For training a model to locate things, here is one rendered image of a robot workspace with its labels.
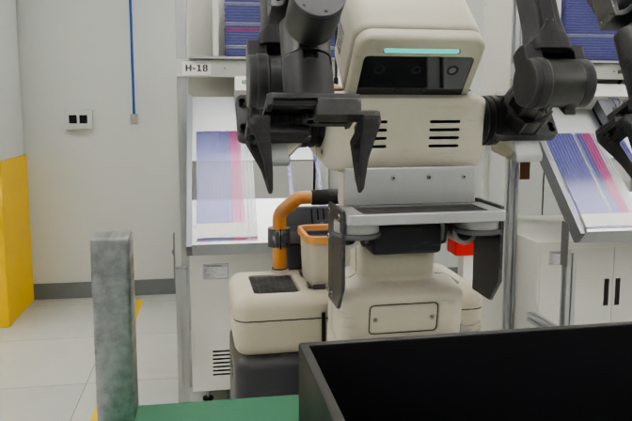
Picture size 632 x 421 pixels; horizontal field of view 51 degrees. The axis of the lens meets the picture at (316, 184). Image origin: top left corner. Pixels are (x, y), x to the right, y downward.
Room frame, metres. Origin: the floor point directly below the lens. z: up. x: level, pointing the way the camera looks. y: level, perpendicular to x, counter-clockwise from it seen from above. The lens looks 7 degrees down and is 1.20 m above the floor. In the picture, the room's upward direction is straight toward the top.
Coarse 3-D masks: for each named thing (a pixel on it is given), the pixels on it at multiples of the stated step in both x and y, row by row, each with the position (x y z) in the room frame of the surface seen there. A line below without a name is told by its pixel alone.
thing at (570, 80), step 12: (552, 60) 1.04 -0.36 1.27; (564, 60) 1.05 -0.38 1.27; (576, 60) 1.05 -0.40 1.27; (564, 72) 1.03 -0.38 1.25; (576, 72) 1.03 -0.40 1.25; (564, 84) 1.02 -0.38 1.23; (576, 84) 1.03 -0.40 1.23; (552, 96) 1.03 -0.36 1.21; (564, 96) 1.03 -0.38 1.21; (576, 96) 1.03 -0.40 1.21; (564, 108) 1.05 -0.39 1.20
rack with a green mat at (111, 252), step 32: (96, 256) 0.51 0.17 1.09; (128, 256) 0.51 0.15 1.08; (96, 288) 0.51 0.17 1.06; (128, 288) 0.51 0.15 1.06; (96, 320) 0.51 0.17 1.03; (128, 320) 0.51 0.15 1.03; (96, 352) 0.51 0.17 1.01; (128, 352) 0.51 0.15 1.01; (96, 384) 0.51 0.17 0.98; (128, 384) 0.51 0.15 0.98; (128, 416) 0.51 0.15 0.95; (160, 416) 0.52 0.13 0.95; (192, 416) 0.52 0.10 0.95; (224, 416) 0.52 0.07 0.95; (256, 416) 0.52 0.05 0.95; (288, 416) 0.52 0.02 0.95
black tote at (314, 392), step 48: (432, 336) 0.39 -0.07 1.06; (480, 336) 0.40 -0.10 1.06; (528, 336) 0.40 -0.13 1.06; (576, 336) 0.41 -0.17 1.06; (624, 336) 0.42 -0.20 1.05; (336, 384) 0.38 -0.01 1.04; (384, 384) 0.39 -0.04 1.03; (432, 384) 0.39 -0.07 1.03; (480, 384) 0.40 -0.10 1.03; (528, 384) 0.40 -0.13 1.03; (576, 384) 0.41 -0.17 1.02; (624, 384) 0.42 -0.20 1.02
